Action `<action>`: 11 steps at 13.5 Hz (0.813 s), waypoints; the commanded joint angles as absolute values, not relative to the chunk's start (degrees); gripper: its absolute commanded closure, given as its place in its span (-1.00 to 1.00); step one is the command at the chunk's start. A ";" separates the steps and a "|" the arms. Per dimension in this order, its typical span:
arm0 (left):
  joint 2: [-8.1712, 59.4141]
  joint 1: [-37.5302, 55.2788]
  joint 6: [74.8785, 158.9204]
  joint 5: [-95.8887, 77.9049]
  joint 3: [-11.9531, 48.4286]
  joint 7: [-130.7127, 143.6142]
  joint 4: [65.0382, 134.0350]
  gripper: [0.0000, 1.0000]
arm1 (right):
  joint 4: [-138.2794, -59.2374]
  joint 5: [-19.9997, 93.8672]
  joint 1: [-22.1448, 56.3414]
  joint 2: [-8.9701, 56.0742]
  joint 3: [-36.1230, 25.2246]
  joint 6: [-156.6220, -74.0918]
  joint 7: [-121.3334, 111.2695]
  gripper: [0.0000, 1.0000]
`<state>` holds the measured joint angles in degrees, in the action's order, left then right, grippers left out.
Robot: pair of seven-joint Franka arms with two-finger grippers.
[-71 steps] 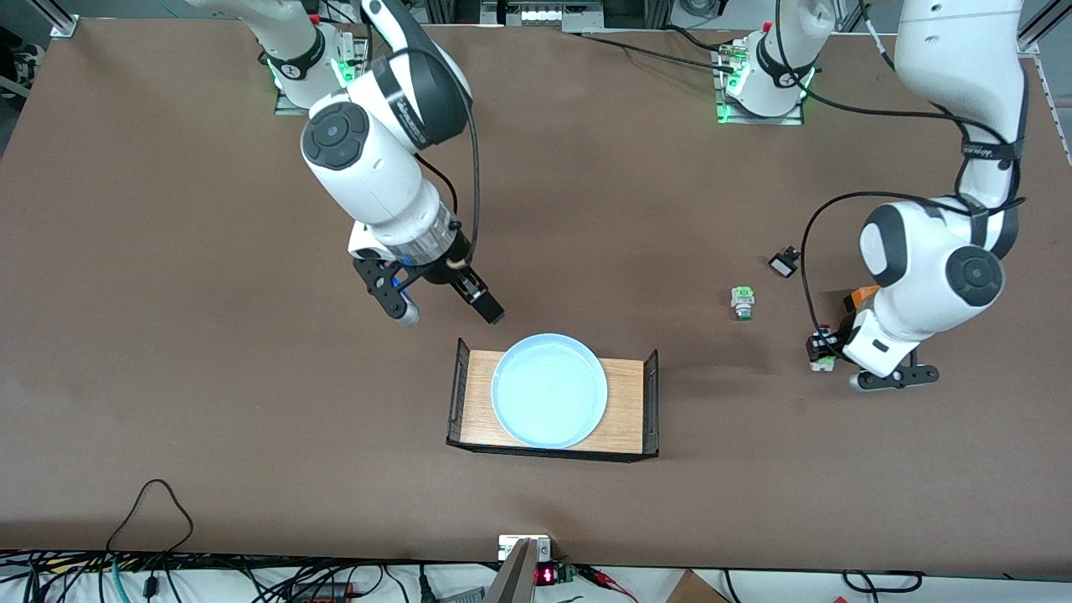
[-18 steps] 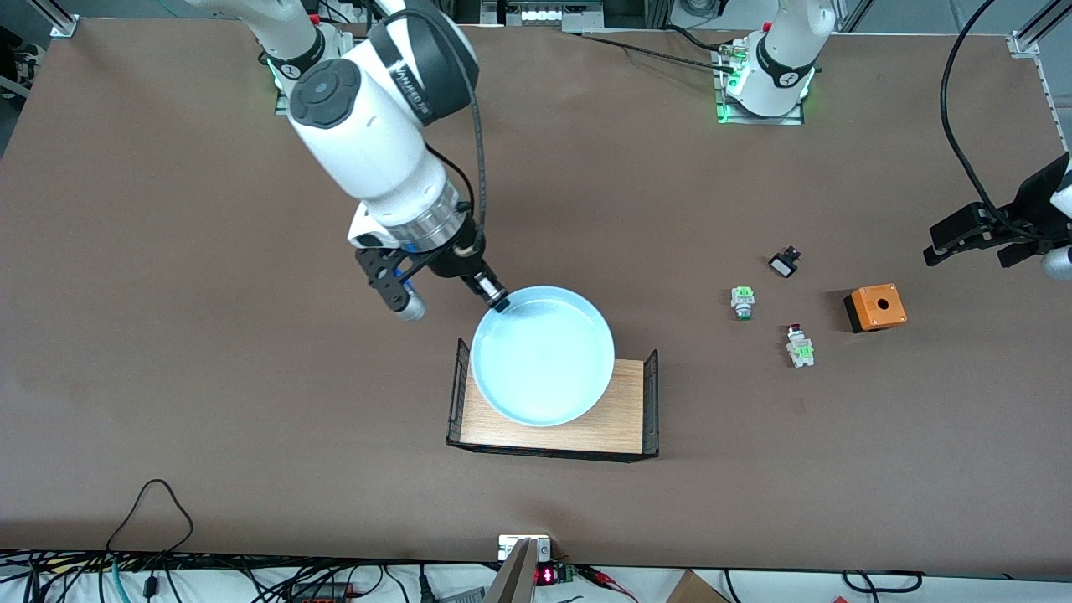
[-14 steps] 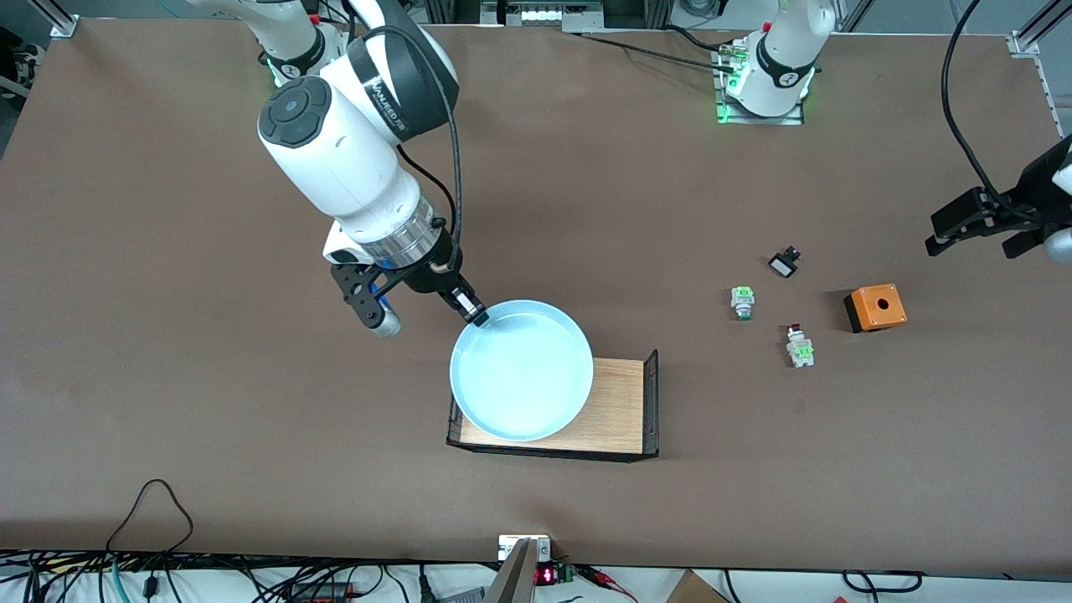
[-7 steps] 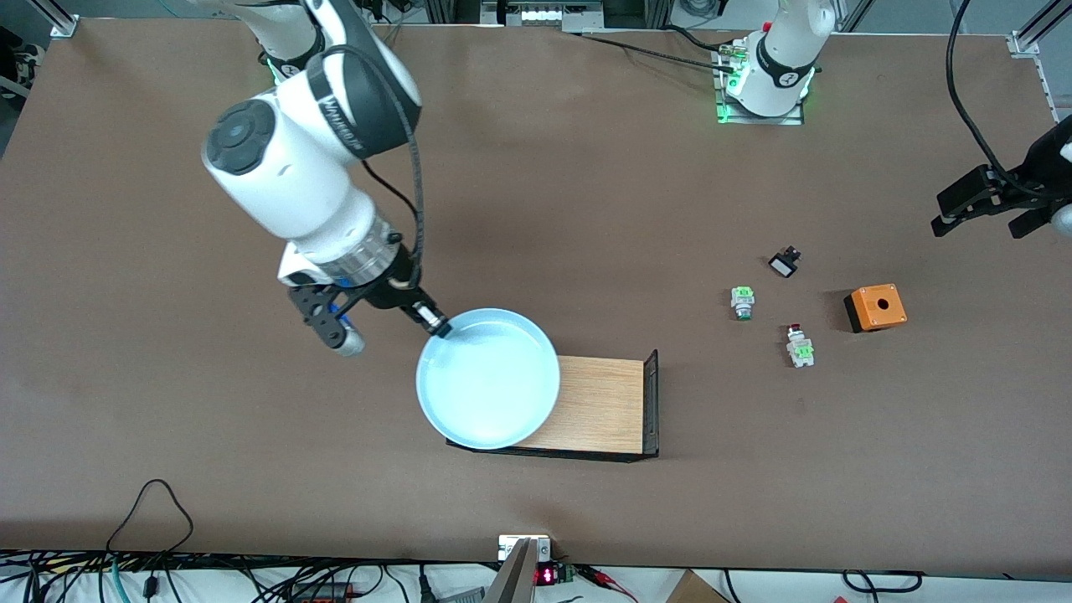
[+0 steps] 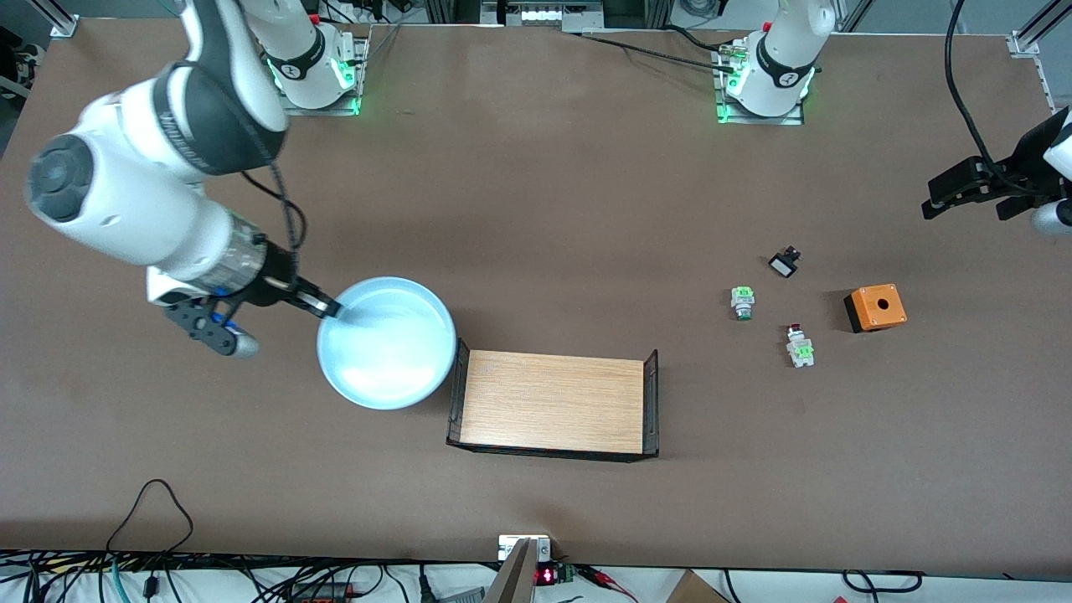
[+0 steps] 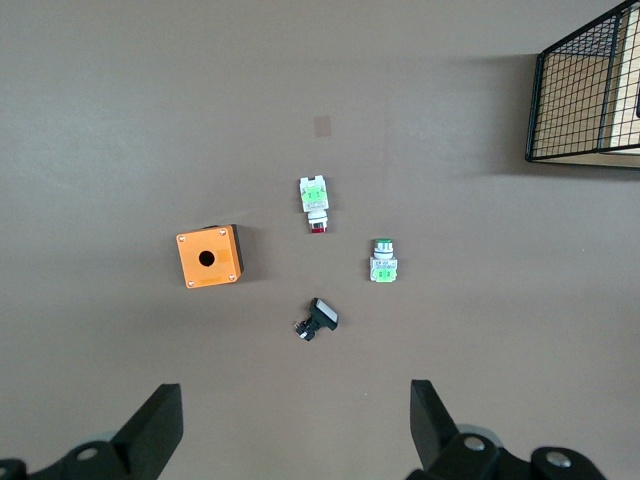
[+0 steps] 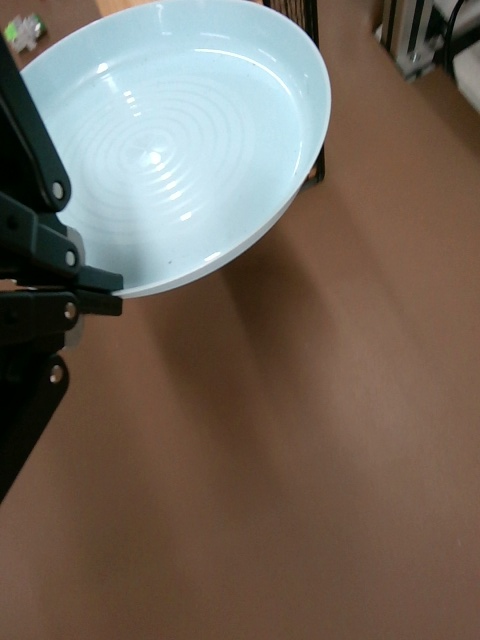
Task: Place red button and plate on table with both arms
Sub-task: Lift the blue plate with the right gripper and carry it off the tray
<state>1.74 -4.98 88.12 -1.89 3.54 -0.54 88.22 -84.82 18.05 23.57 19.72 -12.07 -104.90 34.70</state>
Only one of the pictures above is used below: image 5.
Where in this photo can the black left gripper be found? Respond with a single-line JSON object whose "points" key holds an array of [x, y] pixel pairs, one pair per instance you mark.
{"points": [[1023, 160]]}

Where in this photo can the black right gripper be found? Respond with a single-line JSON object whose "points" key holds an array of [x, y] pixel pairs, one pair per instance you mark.
{"points": [[279, 279]]}

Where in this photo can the light blue round plate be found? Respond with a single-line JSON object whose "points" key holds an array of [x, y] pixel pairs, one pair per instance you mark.
{"points": [[385, 352]]}

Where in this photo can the red push button switch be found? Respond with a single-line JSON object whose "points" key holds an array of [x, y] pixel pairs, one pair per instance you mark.
{"points": [[801, 345]]}

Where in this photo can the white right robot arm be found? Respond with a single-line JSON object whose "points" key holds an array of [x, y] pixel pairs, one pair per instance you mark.
{"points": [[126, 201]]}

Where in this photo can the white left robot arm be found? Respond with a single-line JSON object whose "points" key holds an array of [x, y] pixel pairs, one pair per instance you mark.
{"points": [[783, 59]]}

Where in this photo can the wooden tray black mesh sides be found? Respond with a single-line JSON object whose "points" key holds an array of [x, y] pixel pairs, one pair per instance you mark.
{"points": [[553, 402]]}

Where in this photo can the black power strip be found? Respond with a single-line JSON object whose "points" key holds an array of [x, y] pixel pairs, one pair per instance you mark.
{"points": [[322, 593]]}

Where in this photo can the red LED display module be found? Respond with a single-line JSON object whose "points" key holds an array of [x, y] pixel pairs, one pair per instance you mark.
{"points": [[548, 575]]}

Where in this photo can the white LED light bar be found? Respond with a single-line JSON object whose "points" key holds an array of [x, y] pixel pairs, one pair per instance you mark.
{"points": [[544, 14]]}

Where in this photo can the brown cardboard box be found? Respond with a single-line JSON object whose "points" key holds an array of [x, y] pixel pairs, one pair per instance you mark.
{"points": [[695, 589]]}

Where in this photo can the orange button enclosure box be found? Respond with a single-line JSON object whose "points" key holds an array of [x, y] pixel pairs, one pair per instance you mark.
{"points": [[878, 307]]}

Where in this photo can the aluminium corner bracket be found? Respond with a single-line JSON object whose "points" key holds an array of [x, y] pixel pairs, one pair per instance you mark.
{"points": [[59, 21], [1034, 33]]}

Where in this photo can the black rectangular switch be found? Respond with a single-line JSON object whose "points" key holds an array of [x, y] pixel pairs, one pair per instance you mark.
{"points": [[784, 264]]}

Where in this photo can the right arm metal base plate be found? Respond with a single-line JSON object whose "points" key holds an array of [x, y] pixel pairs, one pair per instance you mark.
{"points": [[362, 71]]}

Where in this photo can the green push button switch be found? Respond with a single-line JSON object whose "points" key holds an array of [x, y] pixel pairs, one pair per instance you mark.
{"points": [[743, 301]]}

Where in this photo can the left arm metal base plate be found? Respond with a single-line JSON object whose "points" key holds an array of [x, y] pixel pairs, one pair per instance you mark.
{"points": [[725, 92]]}

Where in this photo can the aluminium camera post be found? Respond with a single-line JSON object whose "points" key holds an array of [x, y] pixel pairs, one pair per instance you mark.
{"points": [[517, 574]]}

